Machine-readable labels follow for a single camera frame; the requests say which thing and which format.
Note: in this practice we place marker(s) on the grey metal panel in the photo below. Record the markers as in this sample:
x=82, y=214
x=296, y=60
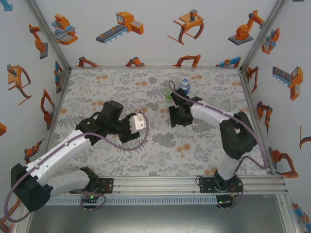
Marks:
x=155, y=218

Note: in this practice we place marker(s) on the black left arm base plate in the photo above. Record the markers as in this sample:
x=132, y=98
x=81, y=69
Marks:
x=109, y=185

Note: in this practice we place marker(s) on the aluminium side frame rail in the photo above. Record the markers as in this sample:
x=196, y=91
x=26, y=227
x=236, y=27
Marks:
x=59, y=99
x=248, y=97

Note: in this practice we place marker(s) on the aluminium rear frame rail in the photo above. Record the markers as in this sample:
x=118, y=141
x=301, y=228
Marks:
x=109, y=67

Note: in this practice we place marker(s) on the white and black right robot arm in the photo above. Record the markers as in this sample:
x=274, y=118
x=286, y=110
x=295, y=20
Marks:
x=236, y=140

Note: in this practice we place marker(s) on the green label plastic bottle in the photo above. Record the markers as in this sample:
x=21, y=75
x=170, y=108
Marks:
x=168, y=96

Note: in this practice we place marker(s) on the aluminium mounting rail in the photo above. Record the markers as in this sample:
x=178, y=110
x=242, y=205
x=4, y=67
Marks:
x=155, y=184

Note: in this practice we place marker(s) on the aluminium frame post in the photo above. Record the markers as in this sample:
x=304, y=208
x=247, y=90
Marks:
x=49, y=36
x=262, y=36

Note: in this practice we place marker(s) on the blue label plastic bottle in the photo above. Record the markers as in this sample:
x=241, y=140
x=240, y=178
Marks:
x=185, y=83

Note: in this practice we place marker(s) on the floral patterned table mat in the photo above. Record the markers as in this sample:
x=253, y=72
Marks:
x=121, y=167

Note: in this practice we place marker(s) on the aluminium frame leg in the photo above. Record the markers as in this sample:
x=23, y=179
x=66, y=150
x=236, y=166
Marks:
x=290, y=223
x=21, y=228

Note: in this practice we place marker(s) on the small circuit board green light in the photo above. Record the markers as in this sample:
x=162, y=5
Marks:
x=223, y=202
x=89, y=197

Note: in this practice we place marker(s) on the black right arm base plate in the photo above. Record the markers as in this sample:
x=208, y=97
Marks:
x=204, y=185

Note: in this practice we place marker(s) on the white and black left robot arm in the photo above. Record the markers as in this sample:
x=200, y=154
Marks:
x=29, y=191

